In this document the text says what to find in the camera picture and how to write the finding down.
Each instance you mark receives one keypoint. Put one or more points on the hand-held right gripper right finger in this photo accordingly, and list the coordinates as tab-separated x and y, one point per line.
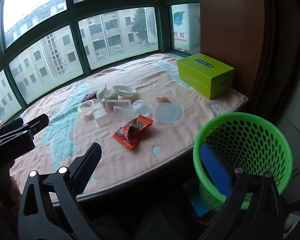
215	172

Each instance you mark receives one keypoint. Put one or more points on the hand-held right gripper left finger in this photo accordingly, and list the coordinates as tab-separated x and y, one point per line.
90	165

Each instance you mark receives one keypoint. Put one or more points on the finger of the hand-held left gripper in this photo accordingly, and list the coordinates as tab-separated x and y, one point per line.
11	126
37	122

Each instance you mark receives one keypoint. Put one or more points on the clear square plastic cup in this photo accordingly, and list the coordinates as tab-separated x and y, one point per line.
101	117

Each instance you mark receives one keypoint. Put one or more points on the small white cup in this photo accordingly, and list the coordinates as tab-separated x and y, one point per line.
85	107

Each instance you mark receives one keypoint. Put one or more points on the orange snack wrapper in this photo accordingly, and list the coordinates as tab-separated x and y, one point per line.
130	132

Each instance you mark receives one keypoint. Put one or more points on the red small wrapper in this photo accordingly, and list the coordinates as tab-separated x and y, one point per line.
89	96

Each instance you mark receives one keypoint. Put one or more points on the green mesh plastic basket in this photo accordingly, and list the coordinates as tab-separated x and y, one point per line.
240	117

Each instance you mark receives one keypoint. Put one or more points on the clear rectangular plastic tray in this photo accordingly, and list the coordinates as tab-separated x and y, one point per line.
122	112
116	103

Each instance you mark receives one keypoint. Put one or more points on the white tissue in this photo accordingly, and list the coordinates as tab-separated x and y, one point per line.
109	97

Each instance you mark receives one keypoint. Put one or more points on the silver foil packet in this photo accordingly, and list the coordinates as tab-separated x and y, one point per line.
101	91

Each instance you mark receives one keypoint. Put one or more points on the clear round plastic lid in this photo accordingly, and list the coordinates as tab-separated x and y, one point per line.
168	113

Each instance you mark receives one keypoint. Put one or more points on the clear dome plastic cup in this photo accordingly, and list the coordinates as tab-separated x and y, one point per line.
140	108

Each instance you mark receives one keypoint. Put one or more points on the white round bowl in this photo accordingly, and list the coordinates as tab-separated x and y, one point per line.
123	91

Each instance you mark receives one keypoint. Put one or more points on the orange peel piece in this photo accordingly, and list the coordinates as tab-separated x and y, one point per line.
163	100

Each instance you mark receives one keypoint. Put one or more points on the person's left hand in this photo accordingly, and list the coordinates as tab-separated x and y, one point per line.
15	195

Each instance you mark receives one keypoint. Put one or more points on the blue flat object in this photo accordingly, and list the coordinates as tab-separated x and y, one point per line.
197	205

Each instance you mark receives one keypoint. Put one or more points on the pink printed blanket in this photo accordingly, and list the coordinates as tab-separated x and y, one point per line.
165	140

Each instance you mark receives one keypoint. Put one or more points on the beige apartment building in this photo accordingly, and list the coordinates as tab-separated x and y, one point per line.
55	55

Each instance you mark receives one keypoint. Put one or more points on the green cardboard box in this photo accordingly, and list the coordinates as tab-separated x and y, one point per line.
202	72

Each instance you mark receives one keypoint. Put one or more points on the green tree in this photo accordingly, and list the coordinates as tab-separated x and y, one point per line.
140	22

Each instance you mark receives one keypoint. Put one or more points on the white outdoor air conditioner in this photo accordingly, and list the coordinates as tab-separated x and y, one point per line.
187	30

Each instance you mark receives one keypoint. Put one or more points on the white louvred shutter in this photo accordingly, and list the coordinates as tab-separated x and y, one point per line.
151	25

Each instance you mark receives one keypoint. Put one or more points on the brown wooden cabinet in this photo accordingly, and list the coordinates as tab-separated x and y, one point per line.
230	17

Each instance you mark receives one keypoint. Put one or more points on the dark green window frame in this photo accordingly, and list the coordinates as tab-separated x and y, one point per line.
163	30

